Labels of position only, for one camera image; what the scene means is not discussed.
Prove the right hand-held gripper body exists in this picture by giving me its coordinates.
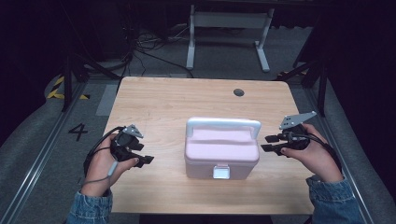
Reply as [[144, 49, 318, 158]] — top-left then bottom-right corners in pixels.
[[278, 110, 318, 152]]

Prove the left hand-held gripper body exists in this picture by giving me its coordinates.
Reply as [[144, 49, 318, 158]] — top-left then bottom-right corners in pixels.
[[109, 123, 146, 162]]

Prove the pink lidded storage box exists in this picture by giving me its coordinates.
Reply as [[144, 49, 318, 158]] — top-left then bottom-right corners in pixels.
[[184, 117, 262, 181]]

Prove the person's left hand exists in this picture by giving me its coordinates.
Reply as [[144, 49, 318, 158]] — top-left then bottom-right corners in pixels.
[[81, 133, 140, 198]]

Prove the person's right hand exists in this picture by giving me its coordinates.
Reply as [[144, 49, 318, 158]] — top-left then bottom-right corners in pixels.
[[280, 123, 345, 184]]

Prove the black tripod stand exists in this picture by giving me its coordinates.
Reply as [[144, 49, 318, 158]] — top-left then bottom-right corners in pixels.
[[276, 57, 329, 119], [60, 53, 121, 113]]

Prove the yellow black floor tape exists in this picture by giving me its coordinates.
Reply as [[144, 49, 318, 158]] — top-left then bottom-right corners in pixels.
[[46, 76, 91, 101]]

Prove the grey cable of left gripper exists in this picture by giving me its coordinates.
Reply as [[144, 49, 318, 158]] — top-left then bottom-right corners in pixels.
[[80, 160, 120, 189]]

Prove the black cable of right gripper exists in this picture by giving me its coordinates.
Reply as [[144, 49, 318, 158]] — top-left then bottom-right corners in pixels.
[[288, 132, 343, 173]]

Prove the metal floor rail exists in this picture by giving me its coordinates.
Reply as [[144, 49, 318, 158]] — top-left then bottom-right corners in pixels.
[[303, 83, 376, 224], [0, 81, 90, 224]]

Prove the bundle of black floor cables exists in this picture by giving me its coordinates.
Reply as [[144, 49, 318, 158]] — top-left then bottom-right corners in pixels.
[[122, 18, 194, 79]]

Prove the white metal table frame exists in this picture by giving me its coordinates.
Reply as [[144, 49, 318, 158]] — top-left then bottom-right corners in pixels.
[[185, 4, 276, 74]]

